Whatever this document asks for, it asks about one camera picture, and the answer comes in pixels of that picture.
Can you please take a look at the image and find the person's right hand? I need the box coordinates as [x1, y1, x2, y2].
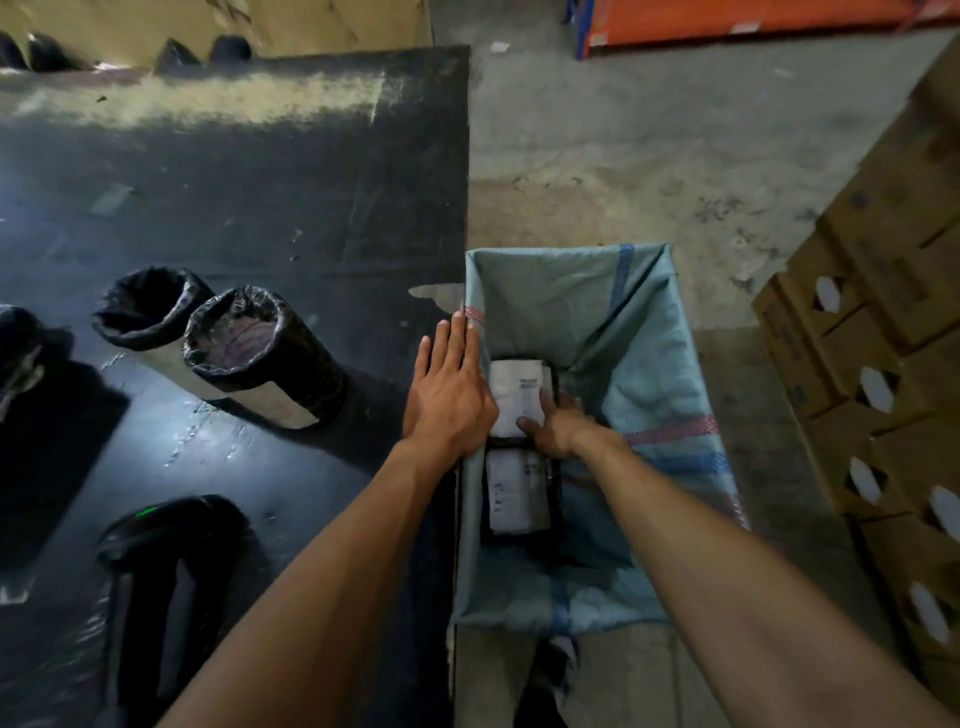
[516, 385, 603, 462]

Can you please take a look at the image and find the person's left forearm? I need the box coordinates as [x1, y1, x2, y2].
[159, 441, 462, 728]

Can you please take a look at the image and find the large brown cardboard box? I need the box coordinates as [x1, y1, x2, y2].
[0, 0, 436, 70]

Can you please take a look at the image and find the black parcel with white label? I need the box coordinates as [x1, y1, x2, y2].
[478, 442, 565, 547]
[486, 357, 562, 445]

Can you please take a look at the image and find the black wrapped roll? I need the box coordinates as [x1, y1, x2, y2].
[90, 265, 220, 402]
[0, 303, 75, 423]
[181, 284, 348, 431]

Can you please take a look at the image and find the stack of cardboard boxes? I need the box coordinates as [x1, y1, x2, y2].
[751, 37, 960, 714]

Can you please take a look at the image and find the black barcode scanner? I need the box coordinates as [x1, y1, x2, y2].
[96, 493, 252, 728]

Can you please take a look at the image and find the orange and blue shelf rack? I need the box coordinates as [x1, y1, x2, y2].
[564, 0, 960, 61]

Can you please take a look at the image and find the person's right forearm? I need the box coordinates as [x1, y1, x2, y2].
[573, 426, 960, 728]

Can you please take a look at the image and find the person's left hand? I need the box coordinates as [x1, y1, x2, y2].
[402, 311, 501, 468]

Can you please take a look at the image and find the person's black shoe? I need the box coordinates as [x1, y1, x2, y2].
[513, 636, 580, 728]

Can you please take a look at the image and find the blue woven sack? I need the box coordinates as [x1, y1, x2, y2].
[452, 241, 753, 640]

